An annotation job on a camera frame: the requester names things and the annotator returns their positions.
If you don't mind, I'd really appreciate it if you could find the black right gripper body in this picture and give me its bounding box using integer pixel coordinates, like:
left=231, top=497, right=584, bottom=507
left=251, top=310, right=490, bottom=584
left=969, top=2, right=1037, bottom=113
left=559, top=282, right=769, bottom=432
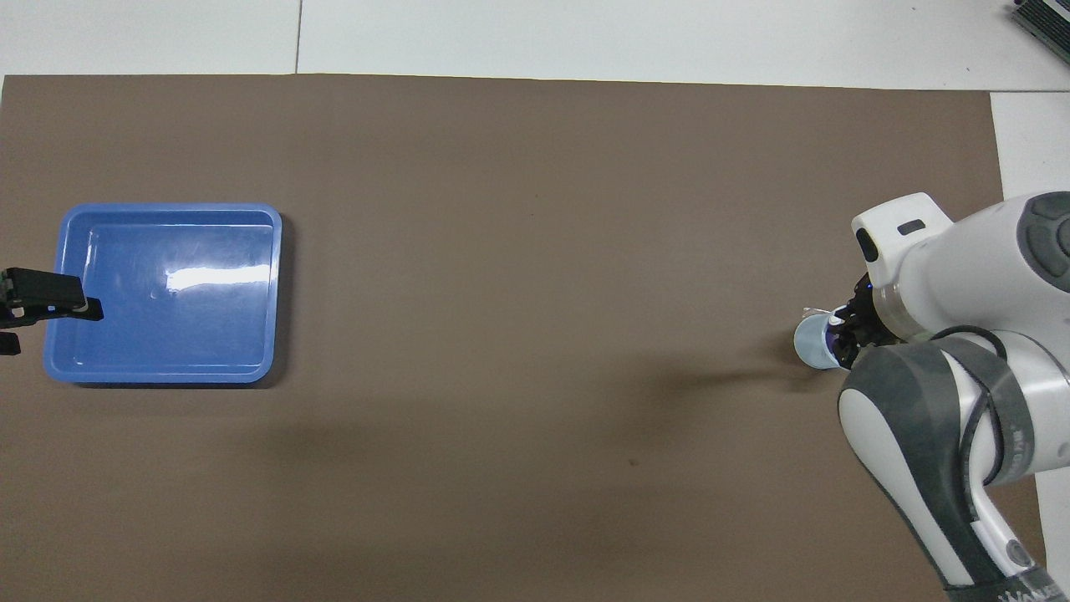
left=838, top=273, right=901, bottom=370

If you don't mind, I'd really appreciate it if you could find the light blue mesh cup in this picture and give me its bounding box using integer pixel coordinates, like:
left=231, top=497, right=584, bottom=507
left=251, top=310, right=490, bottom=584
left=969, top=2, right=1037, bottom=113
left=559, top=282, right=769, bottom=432
left=792, top=305, right=845, bottom=370

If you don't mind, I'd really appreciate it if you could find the blue plastic tray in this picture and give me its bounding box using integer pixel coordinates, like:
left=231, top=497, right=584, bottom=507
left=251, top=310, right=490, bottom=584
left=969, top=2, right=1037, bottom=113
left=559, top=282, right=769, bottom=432
left=43, top=203, right=283, bottom=385

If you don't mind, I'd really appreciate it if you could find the brown table mat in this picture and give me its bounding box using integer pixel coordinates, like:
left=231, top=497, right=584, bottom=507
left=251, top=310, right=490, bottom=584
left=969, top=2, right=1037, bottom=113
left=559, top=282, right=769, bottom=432
left=0, top=74, right=1046, bottom=602

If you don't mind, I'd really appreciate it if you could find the grey striped device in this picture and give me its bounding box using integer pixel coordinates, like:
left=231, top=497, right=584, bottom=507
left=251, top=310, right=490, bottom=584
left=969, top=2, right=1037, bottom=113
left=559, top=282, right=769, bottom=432
left=1010, top=0, right=1070, bottom=66

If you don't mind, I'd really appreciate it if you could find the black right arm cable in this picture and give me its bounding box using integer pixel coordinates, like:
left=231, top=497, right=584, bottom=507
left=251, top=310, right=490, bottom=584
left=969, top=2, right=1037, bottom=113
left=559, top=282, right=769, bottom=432
left=926, top=324, right=1012, bottom=486

